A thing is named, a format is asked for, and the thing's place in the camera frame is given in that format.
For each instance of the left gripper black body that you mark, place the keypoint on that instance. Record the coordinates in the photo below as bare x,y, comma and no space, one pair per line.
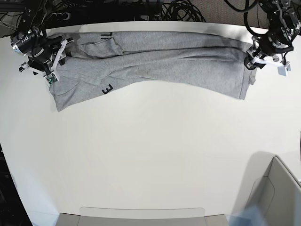
272,43

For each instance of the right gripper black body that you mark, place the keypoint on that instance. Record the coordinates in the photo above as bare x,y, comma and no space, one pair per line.
41,54

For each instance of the grey T-shirt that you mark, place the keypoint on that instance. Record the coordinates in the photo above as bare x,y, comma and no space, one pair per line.
100,62

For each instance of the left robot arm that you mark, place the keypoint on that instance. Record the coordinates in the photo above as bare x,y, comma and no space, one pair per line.
281,15

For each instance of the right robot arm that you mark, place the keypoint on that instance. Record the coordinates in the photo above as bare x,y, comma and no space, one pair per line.
30,39

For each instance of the white power strip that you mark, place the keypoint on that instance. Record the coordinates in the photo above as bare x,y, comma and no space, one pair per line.
61,16

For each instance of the grey bin right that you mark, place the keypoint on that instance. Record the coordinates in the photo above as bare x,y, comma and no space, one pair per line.
275,199

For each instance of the grey tray front edge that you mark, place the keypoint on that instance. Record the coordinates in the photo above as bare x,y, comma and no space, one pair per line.
89,216

